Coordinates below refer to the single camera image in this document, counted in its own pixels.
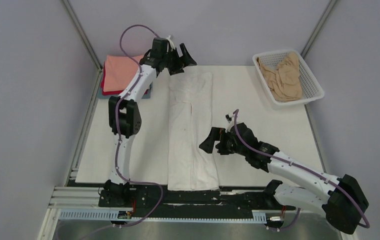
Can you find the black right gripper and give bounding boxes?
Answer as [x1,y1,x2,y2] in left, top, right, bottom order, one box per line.
[199,127,247,158]

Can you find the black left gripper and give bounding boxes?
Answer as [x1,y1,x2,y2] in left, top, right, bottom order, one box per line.
[163,44,198,77]

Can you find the white t shirt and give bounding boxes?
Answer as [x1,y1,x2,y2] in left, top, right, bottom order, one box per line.
[167,72,219,191]

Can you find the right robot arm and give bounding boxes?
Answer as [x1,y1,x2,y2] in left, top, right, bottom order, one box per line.
[199,122,370,235]

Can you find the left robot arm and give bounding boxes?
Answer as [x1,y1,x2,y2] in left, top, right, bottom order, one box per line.
[99,37,197,207]

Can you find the folded blue t shirt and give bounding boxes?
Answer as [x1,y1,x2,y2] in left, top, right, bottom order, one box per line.
[97,84,153,99]

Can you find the folded peach t shirt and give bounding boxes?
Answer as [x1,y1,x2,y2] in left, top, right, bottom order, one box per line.
[104,55,139,91]

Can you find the folded red t shirt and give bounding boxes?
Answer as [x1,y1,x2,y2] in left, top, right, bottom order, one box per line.
[100,68,153,99]

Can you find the beige crumpled t shirt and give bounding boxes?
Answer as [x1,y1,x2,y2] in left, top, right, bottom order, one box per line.
[257,51,303,102]

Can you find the white plastic basket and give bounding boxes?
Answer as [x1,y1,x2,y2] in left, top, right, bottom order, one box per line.
[252,49,325,110]

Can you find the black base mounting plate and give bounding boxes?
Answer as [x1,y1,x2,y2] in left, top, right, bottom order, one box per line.
[99,184,295,219]

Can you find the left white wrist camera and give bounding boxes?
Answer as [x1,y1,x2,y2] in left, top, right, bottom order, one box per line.
[166,35,176,50]

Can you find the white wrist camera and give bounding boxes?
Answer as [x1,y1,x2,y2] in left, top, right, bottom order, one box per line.
[166,35,176,50]
[225,113,235,132]

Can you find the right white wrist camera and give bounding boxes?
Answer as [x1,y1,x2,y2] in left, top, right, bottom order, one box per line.
[225,113,235,132]

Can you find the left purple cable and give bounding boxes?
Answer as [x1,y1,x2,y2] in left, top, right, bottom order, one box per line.
[108,24,164,229]

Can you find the purple cable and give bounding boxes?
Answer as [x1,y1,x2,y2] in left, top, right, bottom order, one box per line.
[233,109,371,232]
[108,24,164,229]

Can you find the white slotted cable duct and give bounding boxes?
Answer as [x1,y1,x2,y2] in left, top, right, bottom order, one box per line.
[58,209,267,224]

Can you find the left aluminium frame post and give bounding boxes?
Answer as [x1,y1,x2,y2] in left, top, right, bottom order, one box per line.
[60,0,102,72]

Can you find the aluminium frame post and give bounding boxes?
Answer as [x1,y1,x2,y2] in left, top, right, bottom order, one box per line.
[301,0,340,58]
[60,0,102,72]

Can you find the right aluminium frame post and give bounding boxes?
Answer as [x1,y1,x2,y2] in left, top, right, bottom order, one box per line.
[301,0,340,58]

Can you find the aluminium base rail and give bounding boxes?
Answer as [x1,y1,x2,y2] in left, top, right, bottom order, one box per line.
[49,185,296,212]

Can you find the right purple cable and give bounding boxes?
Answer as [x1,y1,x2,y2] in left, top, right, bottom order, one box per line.
[233,109,371,232]

